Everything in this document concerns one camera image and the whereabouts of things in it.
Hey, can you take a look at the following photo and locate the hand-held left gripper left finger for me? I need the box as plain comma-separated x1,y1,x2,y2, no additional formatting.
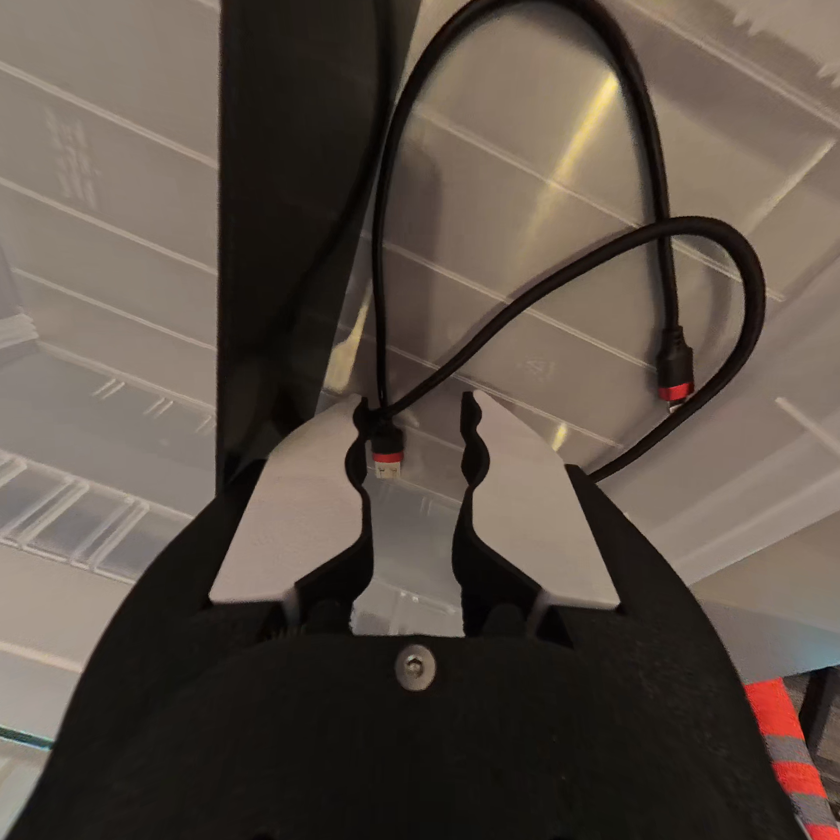
209,392,376,624

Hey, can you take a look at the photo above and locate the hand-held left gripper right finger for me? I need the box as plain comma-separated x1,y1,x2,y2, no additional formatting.
453,392,622,609

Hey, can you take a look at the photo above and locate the black red-plug usb cable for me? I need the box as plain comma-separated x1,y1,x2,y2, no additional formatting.
369,0,697,481

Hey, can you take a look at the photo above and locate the clear plastic storage bin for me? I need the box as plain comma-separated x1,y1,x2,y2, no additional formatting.
0,0,840,677

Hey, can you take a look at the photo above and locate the red grey striped cloth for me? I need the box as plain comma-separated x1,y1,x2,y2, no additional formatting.
745,679,840,840

